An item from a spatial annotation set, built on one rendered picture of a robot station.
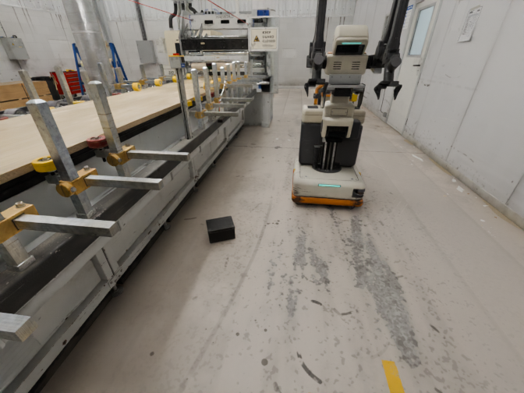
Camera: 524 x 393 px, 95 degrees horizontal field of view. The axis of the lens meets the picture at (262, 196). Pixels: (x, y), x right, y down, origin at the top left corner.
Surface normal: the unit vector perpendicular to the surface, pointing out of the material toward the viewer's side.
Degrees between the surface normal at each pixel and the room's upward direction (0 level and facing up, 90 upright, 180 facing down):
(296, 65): 90
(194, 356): 0
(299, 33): 90
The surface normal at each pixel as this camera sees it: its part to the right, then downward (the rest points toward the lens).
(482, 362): 0.00, -0.86
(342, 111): -0.14, 0.62
